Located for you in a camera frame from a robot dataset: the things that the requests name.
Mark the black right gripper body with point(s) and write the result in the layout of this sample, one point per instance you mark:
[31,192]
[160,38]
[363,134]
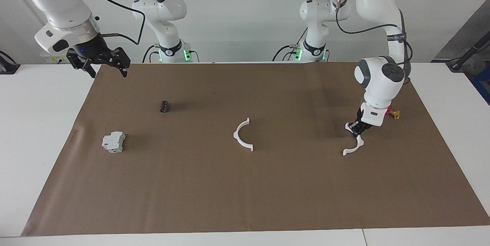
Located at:
[95,52]

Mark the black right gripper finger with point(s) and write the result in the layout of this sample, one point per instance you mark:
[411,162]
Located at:
[123,71]
[91,71]

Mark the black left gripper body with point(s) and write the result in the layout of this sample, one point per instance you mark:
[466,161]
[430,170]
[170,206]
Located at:
[361,125]

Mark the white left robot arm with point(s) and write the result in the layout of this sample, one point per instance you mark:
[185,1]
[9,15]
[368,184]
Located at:
[379,81]

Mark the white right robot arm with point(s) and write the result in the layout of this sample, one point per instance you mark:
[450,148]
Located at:
[57,4]

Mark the black cylindrical capacitor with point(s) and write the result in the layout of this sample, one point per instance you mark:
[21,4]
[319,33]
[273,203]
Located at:
[164,106]

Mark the grey circuit breaker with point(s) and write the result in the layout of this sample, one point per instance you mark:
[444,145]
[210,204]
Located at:
[113,142]

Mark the black desk clamp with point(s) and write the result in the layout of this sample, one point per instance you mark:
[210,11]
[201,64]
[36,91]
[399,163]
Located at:
[7,68]

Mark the black stand pole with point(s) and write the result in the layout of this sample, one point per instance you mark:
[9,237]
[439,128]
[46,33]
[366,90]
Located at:
[465,56]

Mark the blue box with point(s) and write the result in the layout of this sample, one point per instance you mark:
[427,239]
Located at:
[483,85]

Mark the brown paper table mat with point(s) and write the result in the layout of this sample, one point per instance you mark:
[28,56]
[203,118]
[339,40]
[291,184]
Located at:
[245,192]

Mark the white wall socket box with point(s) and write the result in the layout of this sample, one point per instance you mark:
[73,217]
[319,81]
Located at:
[53,59]

